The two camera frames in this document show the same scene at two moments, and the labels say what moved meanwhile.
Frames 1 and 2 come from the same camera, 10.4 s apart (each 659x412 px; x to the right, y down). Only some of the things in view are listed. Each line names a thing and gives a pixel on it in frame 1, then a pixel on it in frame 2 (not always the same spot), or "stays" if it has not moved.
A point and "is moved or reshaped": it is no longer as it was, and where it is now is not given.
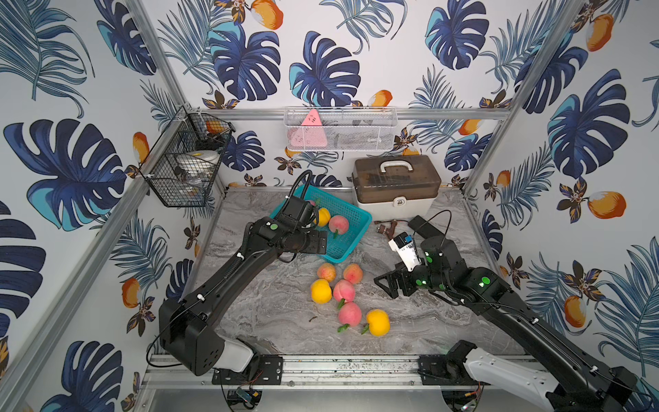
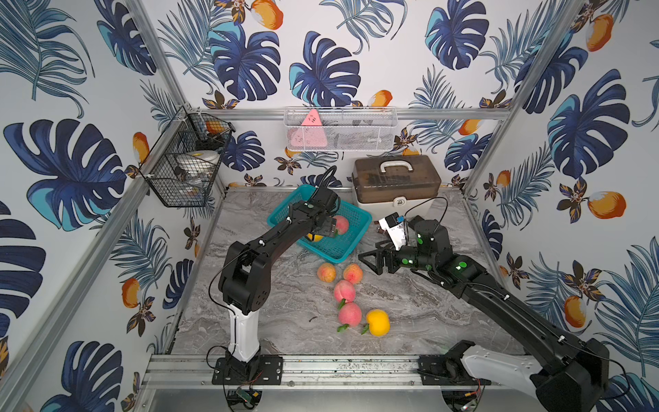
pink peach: [338, 223] stays
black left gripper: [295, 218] -> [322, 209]
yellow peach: [321, 291] is moved or reshaped
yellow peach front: [378, 322] stays
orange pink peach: [327, 271] stays
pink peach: [350, 313] stays
